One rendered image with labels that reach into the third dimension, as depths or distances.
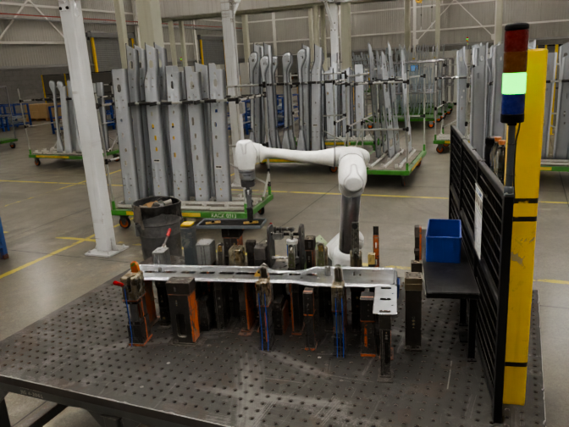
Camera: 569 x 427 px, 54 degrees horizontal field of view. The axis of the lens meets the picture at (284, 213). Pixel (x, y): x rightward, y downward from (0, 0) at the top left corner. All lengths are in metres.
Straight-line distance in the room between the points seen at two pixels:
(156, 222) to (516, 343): 3.98
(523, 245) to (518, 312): 0.26
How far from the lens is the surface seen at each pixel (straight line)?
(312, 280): 2.64
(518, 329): 2.24
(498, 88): 9.27
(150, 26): 10.28
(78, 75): 6.36
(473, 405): 2.35
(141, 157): 7.60
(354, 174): 2.72
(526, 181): 2.05
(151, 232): 5.60
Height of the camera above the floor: 2.01
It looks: 15 degrees down
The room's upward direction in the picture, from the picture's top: 3 degrees counter-clockwise
